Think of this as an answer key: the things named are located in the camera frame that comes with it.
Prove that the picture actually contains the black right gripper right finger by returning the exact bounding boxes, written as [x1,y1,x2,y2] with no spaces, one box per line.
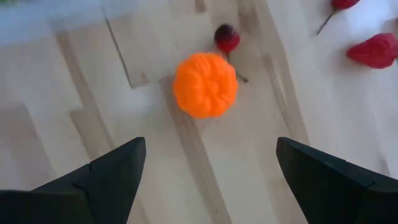
[275,136,398,224]

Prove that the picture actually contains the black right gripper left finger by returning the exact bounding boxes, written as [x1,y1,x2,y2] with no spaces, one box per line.
[0,136,147,224]

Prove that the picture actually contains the large red crinkled fruit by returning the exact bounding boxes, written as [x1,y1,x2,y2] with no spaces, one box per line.
[346,32,398,70]

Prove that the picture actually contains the peeled orange tangerine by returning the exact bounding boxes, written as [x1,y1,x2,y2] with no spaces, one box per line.
[172,52,239,119]

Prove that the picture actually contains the red cherry with stem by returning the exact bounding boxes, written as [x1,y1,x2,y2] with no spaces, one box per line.
[213,24,249,84]
[315,0,361,36]

